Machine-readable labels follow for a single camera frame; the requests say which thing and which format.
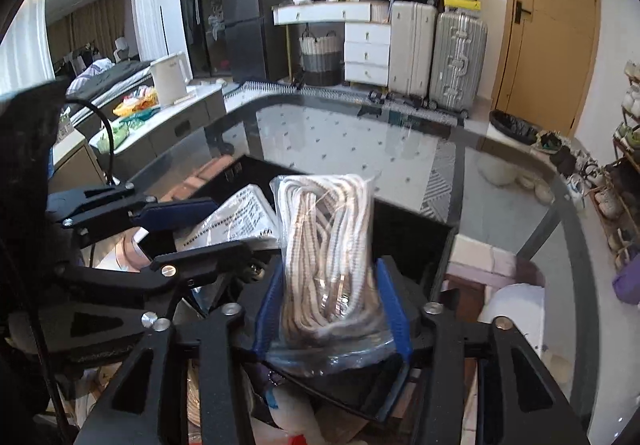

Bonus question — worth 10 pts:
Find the white printed plastic pouch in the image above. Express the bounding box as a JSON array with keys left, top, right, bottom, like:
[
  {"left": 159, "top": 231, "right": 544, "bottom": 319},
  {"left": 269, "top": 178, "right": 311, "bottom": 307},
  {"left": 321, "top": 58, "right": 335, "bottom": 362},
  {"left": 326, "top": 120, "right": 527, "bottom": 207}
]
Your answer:
[{"left": 175, "top": 184, "right": 280, "bottom": 251}]

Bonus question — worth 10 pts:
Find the bagged beige rope coil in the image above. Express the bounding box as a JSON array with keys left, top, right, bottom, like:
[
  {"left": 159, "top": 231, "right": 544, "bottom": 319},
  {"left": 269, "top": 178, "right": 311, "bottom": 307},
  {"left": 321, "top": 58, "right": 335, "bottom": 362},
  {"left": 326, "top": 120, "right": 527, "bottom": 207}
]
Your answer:
[{"left": 264, "top": 173, "right": 402, "bottom": 378}]

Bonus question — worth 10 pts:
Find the white plush pillow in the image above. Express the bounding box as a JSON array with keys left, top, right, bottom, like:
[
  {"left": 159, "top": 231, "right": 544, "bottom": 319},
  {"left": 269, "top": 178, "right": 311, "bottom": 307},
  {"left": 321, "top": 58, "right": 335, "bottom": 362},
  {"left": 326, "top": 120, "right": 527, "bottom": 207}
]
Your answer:
[{"left": 478, "top": 283, "right": 544, "bottom": 356}]

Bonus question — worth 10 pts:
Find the grey side cabinet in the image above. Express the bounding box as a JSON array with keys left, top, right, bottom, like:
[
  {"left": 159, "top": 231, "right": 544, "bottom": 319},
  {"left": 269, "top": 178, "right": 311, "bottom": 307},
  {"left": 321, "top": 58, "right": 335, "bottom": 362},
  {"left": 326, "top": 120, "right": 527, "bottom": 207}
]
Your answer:
[{"left": 111, "top": 84, "right": 227, "bottom": 181}]

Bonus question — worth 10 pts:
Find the purple bag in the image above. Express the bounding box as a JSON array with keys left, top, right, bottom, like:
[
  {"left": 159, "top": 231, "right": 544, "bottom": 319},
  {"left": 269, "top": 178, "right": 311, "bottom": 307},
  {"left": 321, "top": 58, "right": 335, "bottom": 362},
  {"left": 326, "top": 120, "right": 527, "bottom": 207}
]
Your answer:
[{"left": 612, "top": 254, "right": 640, "bottom": 305}]

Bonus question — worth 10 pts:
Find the white electric kettle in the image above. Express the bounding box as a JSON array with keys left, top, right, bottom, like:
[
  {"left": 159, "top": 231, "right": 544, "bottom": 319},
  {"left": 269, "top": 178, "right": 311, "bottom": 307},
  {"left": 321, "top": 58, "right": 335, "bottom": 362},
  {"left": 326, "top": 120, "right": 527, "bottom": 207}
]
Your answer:
[{"left": 150, "top": 52, "right": 190, "bottom": 108}]

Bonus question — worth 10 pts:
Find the red white plastic bag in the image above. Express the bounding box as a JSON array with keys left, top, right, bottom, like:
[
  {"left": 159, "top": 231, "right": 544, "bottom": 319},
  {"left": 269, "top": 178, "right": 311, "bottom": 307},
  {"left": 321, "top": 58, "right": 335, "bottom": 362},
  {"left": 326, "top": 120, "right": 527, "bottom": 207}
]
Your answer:
[{"left": 244, "top": 377, "right": 369, "bottom": 444}]

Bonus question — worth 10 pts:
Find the black cardboard box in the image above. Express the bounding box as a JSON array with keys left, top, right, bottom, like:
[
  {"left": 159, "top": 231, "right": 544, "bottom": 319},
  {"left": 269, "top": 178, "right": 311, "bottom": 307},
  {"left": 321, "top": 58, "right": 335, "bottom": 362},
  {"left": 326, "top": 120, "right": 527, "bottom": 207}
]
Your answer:
[{"left": 164, "top": 155, "right": 456, "bottom": 422}]

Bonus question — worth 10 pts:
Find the wooden shoe rack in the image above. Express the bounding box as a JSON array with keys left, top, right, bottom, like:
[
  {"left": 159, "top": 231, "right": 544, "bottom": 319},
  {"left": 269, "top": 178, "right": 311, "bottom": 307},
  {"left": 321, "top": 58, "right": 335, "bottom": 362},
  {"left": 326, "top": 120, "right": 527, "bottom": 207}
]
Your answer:
[{"left": 589, "top": 61, "right": 639, "bottom": 273}]

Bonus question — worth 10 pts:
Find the white trash bin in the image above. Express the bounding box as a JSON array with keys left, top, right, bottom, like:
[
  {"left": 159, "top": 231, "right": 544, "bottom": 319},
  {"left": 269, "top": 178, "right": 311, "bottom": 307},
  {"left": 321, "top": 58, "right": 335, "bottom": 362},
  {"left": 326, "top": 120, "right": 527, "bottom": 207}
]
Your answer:
[{"left": 477, "top": 109, "right": 539, "bottom": 192}]

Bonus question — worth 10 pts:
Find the woven laundry basket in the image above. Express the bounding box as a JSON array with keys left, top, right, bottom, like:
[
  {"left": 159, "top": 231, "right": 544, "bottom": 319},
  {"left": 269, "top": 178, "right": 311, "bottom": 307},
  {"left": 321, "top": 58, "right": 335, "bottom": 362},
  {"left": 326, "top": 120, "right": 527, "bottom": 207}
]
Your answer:
[{"left": 299, "top": 26, "right": 343, "bottom": 87}]

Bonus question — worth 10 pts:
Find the black refrigerator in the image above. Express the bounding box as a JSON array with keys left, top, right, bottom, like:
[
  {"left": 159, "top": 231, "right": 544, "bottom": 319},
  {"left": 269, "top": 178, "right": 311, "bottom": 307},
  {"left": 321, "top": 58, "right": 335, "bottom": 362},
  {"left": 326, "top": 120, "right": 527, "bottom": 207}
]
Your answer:
[{"left": 222, "top": 0, "right": 291, "bottom": 82}]

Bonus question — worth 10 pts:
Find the white drawer desk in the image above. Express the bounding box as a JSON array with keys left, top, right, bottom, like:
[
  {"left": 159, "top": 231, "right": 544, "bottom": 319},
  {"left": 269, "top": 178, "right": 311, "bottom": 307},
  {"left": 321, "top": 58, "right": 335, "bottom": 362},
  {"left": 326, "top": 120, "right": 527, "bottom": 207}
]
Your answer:
[{"left": 272, "top": 1, "right": 390, "bottom": 88}]

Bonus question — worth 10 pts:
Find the wooden door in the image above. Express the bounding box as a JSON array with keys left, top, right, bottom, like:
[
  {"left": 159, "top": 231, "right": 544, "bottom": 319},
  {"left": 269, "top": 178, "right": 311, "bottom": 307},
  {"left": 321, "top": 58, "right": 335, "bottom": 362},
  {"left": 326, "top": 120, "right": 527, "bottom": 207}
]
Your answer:
[{"left": 491, "top": 0, "right": 600, "bottom": 135}]

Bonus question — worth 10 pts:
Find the silver aluminium suitcase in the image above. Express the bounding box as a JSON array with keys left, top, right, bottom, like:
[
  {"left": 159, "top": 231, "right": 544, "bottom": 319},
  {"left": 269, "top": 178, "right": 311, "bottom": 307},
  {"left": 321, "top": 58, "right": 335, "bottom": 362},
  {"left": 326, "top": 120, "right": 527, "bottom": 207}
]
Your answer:
[{"left": 428, "top": 11, "right": 488, "bottom": 118}]

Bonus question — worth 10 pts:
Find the white suitcase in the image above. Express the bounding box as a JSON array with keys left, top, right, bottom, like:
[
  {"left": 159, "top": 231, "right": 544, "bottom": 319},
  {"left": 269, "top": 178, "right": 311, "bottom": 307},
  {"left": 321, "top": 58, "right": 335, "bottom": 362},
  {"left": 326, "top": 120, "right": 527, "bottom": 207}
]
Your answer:
[{"left": 388, "top": 1, "right": 438, "bottom": 98}]

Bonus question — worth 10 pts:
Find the black cable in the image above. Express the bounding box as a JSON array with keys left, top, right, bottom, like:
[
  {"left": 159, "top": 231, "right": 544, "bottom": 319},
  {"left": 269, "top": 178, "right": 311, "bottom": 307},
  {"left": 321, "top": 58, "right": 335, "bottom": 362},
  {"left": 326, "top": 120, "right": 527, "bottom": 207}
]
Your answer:
[{"left": 64, "top": 98, "right": 117, "bottom": 186}]

